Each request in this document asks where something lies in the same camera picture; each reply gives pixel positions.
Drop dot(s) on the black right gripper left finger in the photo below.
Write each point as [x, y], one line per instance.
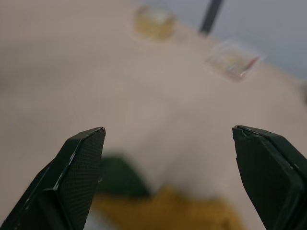
[60, 191]

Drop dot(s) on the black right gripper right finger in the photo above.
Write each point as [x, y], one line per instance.
[273, 179]

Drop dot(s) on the clear box of coloured bits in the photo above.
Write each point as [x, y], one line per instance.
[233, 62]

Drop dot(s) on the dark green cloth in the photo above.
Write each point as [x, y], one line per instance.
[120, 175]

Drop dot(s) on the yellow cloth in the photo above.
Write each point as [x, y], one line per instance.
[168, 210]

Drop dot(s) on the brown packing tape roll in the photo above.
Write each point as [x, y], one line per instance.
[154, 24]

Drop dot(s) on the dark vertical post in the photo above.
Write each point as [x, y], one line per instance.
[211, 14]

